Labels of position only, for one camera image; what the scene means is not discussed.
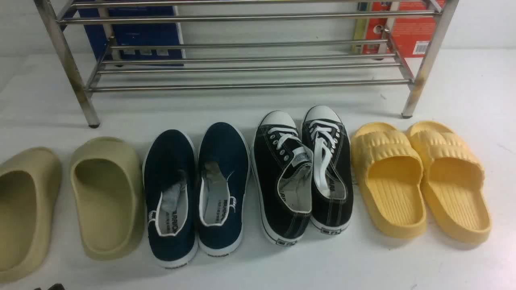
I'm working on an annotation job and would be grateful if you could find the navy canvas sneaker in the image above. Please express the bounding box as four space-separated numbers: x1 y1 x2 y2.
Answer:
142 130 198 269
195 122 250 257

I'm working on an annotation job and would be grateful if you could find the blue box behind rack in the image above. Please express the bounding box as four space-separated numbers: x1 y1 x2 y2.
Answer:
84 6 185 60

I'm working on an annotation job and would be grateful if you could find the stainless steel shoe rack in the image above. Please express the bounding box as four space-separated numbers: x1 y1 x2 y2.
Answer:
33 0 459 128

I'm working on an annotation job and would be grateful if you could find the red box behind rack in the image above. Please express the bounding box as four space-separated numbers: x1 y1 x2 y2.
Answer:
354 1 435 58

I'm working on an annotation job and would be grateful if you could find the left black lace-up sneaker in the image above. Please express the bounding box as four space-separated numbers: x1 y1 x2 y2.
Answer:
251 110 313 247

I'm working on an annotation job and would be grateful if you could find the black lace-up sneaker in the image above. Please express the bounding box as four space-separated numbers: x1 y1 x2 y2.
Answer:
251 110 313 247
302 106 354 236

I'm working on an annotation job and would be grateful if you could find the right black lace-up sneaker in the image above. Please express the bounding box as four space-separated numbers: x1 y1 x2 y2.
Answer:
302 106 354 236

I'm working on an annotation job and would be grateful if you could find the left yellow slide sandal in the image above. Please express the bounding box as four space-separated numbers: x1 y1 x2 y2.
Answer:
351 122 427 239

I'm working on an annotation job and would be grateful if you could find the yellow slide sandal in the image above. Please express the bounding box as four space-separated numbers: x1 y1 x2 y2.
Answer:
351 122 427 239
406 121 492 245

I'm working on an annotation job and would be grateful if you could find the right beige foam slipper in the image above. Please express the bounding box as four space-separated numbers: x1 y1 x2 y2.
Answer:
69 137 145 261

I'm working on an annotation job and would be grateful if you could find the beige foam slipper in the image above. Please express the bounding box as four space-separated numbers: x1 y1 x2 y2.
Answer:
0 147 62 283
69 137 145 261

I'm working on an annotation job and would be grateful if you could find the right yellow slide sandal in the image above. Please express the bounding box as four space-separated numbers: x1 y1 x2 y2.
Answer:
406 121 492 245

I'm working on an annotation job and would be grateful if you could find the left beige foam slipper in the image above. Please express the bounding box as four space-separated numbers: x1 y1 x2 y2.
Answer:
0 147 62 283

